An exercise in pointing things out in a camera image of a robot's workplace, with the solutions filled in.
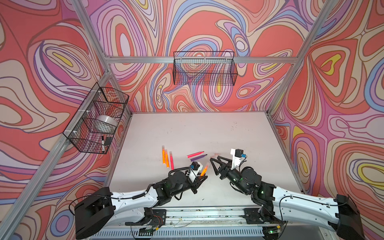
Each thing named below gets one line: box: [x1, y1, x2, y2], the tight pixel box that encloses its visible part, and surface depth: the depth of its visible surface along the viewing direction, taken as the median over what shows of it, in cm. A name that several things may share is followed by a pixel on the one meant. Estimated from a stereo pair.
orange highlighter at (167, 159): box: [165, 149, 170, 168], surface depth 95 cm
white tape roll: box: [96, 115, 118, 128], surface depth 73 cm
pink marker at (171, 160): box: [169, 151, 175, 171], surface depth 95 cm
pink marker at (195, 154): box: [186, 151, 205, 158], surface depth 98 cm
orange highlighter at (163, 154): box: [161, 145, 166, 165], surface depth 98 cm
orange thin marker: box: [200, 162, 210, 177], surface depth 72 cm
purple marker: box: [189, 154, 208, 162], surface depth 95 cm
